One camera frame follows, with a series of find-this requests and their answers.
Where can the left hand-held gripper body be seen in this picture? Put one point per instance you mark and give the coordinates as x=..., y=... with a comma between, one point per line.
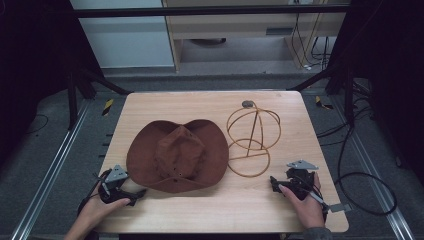
x=115, y=181

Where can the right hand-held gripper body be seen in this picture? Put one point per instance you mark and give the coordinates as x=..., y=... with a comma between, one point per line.
x=300, y=178

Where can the brown suede hat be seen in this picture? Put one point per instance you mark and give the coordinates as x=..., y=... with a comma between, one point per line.
x=177, y=156

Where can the person's right hand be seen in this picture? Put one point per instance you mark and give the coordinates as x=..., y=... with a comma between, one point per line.
x=305, y=206

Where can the person's left hand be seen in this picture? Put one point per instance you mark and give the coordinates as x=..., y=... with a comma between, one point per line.
x=100, y=208

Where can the yellow black striped tape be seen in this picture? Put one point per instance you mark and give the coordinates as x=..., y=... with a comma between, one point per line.
x=322, y=103
x=107, y=107

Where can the black stand leg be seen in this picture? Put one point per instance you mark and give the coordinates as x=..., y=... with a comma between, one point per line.
x=328, y=78
x=100, y=81

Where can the black curtain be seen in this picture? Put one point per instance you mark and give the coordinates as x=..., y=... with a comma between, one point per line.
x=386, y=76
x=36, y=66

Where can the white cabinet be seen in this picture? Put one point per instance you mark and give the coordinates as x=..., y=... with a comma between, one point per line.
x=123, y=40

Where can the aluminium floor rail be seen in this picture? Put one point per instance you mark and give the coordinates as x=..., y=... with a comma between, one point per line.
x=50, y=173
x=373, y=173

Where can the black metal frame bar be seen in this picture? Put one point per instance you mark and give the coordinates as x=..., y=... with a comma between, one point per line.
x=206, y=11

